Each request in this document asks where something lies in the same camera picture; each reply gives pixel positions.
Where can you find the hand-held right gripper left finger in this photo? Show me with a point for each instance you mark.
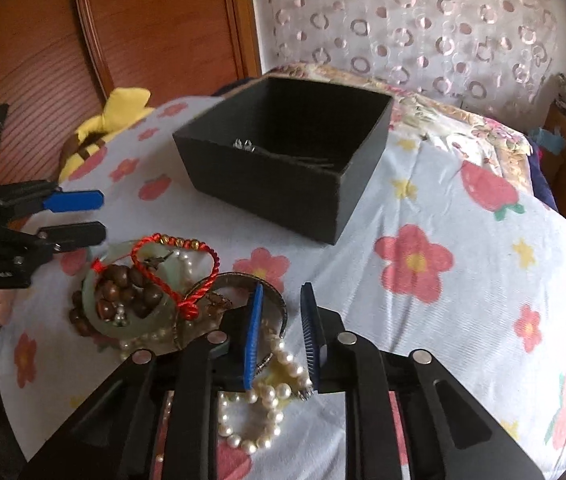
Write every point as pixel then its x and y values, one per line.
pixel 252 345

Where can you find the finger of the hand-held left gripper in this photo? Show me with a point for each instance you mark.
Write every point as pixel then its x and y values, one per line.
pixel 78 235
pixel 73 201

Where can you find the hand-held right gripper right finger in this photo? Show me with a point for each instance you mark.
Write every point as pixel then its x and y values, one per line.
pixel 311 345

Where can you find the dark metal bangle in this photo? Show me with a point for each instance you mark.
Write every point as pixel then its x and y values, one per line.
pixel 279 301

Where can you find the pale green jade bangle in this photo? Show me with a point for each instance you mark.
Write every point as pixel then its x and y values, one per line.
pixel 113 329

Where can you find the black square box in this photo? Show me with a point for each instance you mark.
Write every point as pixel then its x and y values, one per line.
pixel 263 195

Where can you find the yellow plush toy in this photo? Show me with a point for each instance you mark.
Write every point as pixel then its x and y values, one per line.
pixel 123 105

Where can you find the clear stud earrings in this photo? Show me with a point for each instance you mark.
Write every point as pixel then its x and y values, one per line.
pixel 244 145

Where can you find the thin dark hair pin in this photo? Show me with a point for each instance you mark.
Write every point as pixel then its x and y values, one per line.
pixel 293 161

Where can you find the white floral bed sheet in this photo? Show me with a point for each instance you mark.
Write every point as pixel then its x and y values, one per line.
pixel 413 185

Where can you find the brown wooden wardrobe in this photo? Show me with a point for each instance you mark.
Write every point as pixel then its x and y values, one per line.
pixel 163 20

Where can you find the beige floral quilt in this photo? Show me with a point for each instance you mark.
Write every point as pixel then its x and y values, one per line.
pixel 463 130

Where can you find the dark purple cloth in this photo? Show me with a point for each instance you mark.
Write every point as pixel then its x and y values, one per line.
pixel 543 180

